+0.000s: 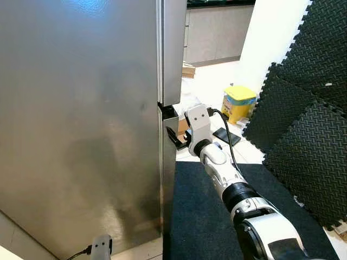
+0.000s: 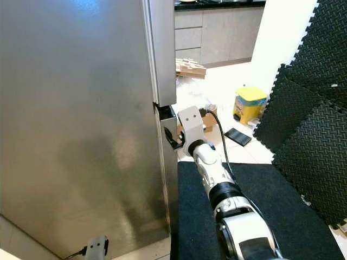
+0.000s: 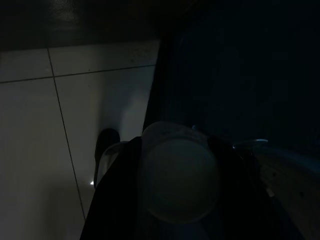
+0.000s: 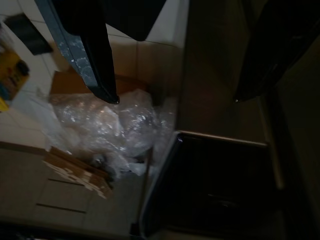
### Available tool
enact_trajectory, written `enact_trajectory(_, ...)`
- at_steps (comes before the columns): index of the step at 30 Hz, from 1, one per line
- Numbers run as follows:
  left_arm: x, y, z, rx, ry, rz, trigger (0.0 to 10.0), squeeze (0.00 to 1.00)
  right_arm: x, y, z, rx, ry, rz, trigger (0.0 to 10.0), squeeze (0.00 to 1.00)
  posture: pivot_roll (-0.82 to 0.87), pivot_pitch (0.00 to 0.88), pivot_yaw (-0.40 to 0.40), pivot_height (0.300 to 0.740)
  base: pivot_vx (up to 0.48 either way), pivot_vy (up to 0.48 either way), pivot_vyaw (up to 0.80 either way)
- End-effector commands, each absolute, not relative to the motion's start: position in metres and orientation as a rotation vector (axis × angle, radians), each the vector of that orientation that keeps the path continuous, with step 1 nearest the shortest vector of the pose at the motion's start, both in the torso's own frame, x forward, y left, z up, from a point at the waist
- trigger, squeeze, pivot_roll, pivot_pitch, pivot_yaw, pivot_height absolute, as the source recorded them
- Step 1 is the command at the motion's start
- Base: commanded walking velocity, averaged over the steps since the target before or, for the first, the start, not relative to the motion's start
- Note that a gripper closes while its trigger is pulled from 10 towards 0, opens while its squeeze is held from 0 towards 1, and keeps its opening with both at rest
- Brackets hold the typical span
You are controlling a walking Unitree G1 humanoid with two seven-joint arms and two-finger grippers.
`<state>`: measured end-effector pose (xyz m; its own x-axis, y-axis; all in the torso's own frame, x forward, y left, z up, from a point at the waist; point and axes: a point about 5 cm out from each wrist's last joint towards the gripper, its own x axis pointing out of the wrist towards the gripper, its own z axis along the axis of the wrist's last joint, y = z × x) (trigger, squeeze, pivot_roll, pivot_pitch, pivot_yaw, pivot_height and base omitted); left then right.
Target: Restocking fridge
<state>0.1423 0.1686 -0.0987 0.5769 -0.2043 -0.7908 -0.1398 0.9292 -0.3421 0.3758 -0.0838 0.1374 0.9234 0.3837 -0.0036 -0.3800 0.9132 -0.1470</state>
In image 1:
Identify black foam mat tile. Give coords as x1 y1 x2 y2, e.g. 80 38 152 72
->
242 62 320 155
282 0 347 114
262 100 347 228

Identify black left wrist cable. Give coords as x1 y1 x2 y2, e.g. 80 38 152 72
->
66 246 93 260

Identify pile of wooden blocks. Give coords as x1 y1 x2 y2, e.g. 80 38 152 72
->
182 61 197 79

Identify silver freezer door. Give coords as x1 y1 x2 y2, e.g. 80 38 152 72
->
158 0 188 107

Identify black carpet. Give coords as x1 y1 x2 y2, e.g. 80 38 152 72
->
163 161 339 260

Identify black kitchen countertop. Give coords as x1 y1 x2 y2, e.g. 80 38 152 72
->
187 0 255 7

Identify small black foam piece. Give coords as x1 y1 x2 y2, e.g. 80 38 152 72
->
213 127 242 147

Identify yellow-lidded container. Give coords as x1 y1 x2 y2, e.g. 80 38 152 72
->
221 85 257 125

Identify grey kitchen cabinets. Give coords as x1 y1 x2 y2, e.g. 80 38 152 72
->
184 3 255 67

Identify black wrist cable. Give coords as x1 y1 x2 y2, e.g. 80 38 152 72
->
66 246 93 260
208 108 242 177

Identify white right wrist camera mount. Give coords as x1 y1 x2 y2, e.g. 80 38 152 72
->
184 104 213 144

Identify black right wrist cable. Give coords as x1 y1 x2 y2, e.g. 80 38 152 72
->
208 108 242 177

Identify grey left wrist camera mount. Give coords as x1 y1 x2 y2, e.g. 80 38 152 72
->
91 234 113 260

